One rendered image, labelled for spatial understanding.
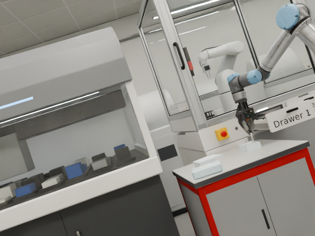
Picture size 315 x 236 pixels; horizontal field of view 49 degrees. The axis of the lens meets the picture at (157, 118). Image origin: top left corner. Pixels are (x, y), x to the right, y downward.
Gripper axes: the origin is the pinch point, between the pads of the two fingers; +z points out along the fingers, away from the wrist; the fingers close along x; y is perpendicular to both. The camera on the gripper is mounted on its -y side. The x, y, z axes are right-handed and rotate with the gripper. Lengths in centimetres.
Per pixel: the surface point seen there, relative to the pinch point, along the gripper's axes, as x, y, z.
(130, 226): -83, -8, 29
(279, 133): 29.7, -29.0, 11.0
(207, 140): -18.9, -27.7, -0.6
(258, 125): 11.4, -13.1, -0.8
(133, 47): -9, -347, -144
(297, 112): 29.3, 4.8, -2.5
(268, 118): 11.2, 5.3, -4.8
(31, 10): -124, -224, -195
